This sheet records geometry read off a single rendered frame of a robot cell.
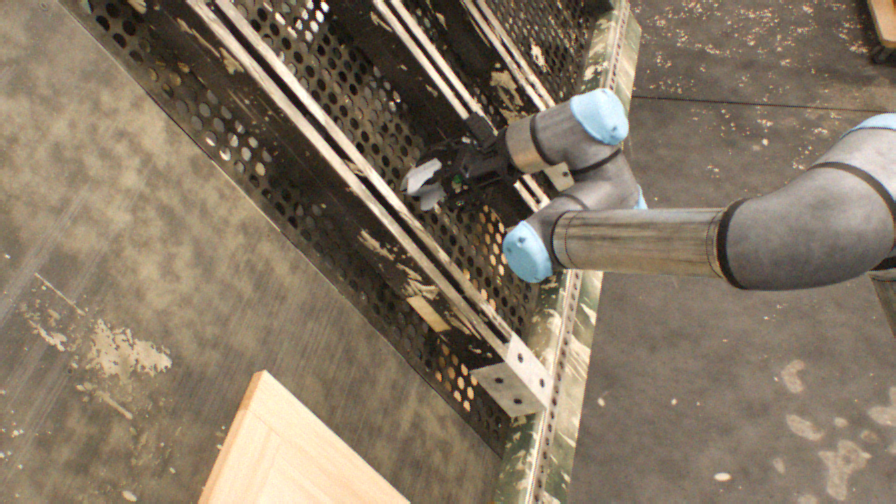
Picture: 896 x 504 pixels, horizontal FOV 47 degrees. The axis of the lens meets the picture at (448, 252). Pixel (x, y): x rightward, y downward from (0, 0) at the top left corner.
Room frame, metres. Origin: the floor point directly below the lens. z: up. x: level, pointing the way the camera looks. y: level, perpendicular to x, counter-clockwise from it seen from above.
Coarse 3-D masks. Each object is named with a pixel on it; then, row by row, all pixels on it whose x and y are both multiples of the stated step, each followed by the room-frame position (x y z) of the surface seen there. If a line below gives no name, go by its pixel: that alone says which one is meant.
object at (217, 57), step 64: (128, 0) 1.04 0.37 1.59; (192, 0) 1.03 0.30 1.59; (192, 64) 1.02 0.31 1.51; (256, 64) 1.02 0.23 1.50; (256, 128) 1.01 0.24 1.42; (320, 128) 1.03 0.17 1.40; (320, 192) 0.99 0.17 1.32; (384, 192) 1.02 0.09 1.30; (384, 256) 0.97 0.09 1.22; (448, 320) 0.95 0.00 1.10; (512, 384) 0.93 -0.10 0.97
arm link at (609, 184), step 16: (608, 160) 1.01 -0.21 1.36; (624, 160) 1.03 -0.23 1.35; (576, 176) 1.01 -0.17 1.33; (592, 176) 1.00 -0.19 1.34; (608, 176) 1.00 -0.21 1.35; (624, 176) 1.00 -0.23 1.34; (576, 192) 0.97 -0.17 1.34; (592, 192) 0.97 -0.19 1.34; (608, 192) 0.98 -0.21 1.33; (624, 192) 0.99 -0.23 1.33; (640, 192) 1.00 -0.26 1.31; (592, 208) 0.95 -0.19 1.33; (608, 208) 0.96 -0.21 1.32; (624, 208) 0.97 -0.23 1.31; (640, 208) 0.98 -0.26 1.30
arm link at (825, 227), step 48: (816, 192) 0.72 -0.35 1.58; (864, 192) 0.72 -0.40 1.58; (528, 240) 0.89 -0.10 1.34; (576, 240) 0.86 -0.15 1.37; (624, 240) 0.81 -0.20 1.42; (672, 240) 0.77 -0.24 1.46; (720, 240) 0.72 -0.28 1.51; (768, 240) 0.70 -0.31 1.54; (816, 240) 0.68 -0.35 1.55; (864, 240) 0.68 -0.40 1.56; (768, 288) 0.68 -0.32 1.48
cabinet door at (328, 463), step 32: (256, 384) 0.70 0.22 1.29; (256, 416) 0.67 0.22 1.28; (288, 416) 0.69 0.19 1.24; (224, 448) 0.62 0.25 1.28; (256, 448) 0.63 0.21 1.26; (288, 448) 0.66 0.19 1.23; (320, 448) 0.68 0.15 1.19; (224, 480) 0.58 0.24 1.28; (256, 480) 0.60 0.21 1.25; (288, 480) 0.62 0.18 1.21; (320, 480) 0.65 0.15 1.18; (352, 480) 0.67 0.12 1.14; (384, 480) 0.69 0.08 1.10
